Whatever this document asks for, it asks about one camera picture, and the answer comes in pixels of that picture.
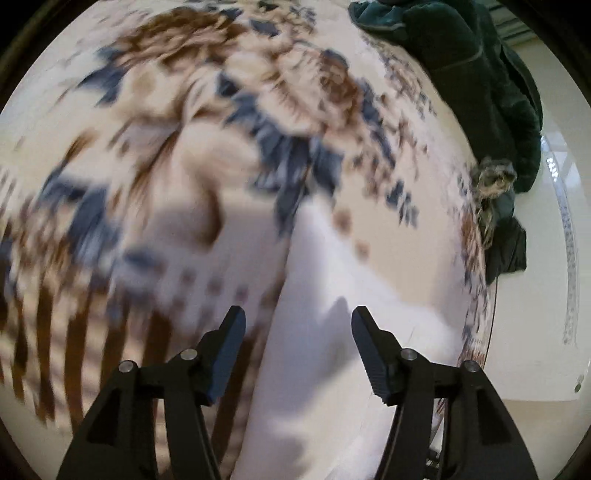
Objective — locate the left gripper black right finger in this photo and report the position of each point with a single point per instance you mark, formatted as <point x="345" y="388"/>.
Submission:
<point x="450" y="422"/>

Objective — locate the dark blue folded garment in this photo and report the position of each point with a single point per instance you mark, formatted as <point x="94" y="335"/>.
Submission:
<point x="503" y="238"/>

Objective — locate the floral bed cover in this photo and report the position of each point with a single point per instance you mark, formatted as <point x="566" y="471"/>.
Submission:
<point x="153" y="161"/>

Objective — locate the white headboard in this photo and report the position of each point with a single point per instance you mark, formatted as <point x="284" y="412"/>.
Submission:
<point x="540" y="347"/>

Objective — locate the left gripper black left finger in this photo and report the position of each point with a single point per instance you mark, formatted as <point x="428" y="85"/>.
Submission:
<point x="116" y="439"/>

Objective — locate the dark green fleece blanket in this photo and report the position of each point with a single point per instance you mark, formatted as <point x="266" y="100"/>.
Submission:
<point x="489" y="88"/>

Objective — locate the white pants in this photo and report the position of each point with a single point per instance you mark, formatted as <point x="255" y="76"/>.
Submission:
<point x="314" y="414"/>

